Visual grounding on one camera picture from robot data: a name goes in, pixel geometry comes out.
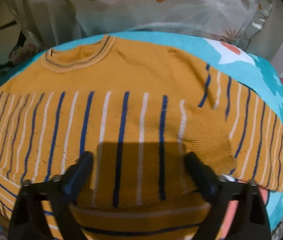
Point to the white crane print pillow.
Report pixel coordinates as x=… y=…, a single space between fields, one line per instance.
x=15 y=45

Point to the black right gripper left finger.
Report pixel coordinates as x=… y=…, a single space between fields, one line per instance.
x=28 y=219

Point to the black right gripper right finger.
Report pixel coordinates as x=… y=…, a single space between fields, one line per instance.
x=237 y=209

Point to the beige curtain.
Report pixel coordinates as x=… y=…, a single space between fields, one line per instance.
x=47 y=22

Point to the white floral satin pillow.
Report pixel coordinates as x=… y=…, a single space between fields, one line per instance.
x=231 y=21

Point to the mustard striped knit sweater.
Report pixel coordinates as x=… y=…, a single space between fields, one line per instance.
x=139 y=108

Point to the turquoise star cartoon blanket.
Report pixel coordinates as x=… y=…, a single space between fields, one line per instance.
x=259 y=75

